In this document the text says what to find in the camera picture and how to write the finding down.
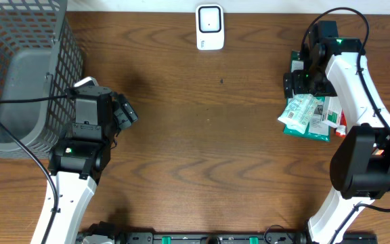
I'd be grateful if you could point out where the light teal wipes packet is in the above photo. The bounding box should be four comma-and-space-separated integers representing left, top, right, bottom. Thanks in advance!
278, 94, 324, 134

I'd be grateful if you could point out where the white green carton box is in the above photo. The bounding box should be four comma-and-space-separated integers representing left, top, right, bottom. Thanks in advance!
321, 96, 342, 128

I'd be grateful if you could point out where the green white package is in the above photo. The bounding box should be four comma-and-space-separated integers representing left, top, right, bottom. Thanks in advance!
283, 51, 330, 142

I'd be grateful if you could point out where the orange red stick sachet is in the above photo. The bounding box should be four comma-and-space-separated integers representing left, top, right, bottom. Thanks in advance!
335, 113, 347, 138

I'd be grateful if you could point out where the orange small box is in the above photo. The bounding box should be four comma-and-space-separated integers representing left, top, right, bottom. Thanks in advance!
373, 148, 384, 155

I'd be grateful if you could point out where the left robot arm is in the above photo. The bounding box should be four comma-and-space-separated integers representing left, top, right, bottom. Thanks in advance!
31, 85, 137, 243

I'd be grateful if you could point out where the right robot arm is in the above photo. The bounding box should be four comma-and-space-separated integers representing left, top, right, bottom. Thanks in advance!
283, 21, 390, 243

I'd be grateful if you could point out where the white barcode scanner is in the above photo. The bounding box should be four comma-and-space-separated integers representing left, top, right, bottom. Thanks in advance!
195, 4, 225, 51

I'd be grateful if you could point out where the grey plastic mesh basket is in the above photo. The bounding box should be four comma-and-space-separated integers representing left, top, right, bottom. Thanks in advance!
0, 0, 84, 159

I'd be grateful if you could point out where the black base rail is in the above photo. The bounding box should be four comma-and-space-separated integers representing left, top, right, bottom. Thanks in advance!
76, 231, 378, 244

